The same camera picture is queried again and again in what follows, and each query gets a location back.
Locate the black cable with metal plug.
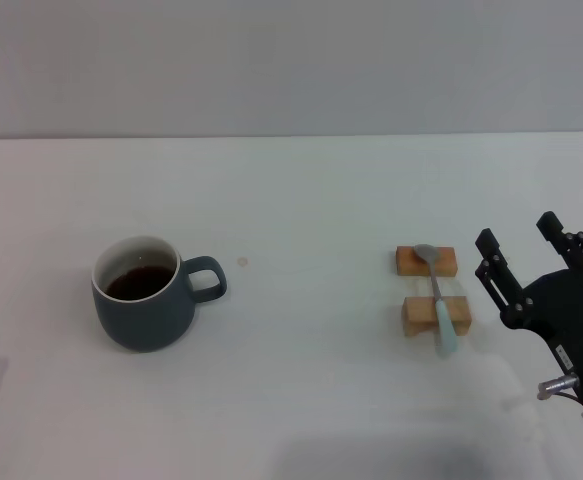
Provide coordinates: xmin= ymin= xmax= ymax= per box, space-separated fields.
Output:
xmin=536 ymin=373 xmax=583 ymax=406

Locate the blue handled metal spoon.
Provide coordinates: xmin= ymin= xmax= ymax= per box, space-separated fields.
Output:
xmin=413 ymin=243 xmax=460 ymax=357

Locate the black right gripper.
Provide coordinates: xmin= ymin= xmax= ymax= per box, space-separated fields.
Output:
xmin=474 ymin=211 xmax=583 ymax=409

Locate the grey ceramic coffee cup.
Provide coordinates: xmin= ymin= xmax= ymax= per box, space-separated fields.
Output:
xmin=90 ymin=235 xmax=228 ymax=354

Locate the wooden rest block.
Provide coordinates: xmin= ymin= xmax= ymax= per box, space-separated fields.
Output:
xmin=394 ymin=244 xmax=459 ymax=278
xmin=401 ymin=294 xmax=473 ymax=339

